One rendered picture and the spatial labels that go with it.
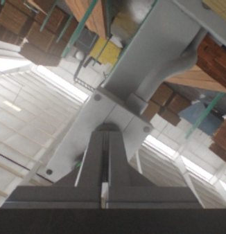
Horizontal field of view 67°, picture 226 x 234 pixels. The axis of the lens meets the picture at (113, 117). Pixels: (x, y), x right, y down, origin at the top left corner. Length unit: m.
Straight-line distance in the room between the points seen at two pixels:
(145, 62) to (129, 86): 0.04
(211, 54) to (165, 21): 1.57
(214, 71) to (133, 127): 1.67
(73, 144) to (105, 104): 0.05
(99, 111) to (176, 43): 0.13
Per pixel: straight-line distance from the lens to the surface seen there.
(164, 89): 9.62
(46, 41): 9.76
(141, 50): 0.23
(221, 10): 0.24
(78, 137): 0.18
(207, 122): 6.97
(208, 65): 1.79
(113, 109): 0.17
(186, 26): 0.25
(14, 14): 10.53
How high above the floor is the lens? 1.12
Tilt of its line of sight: 12 degrees up
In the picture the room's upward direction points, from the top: 146 degrees counter-clockwise
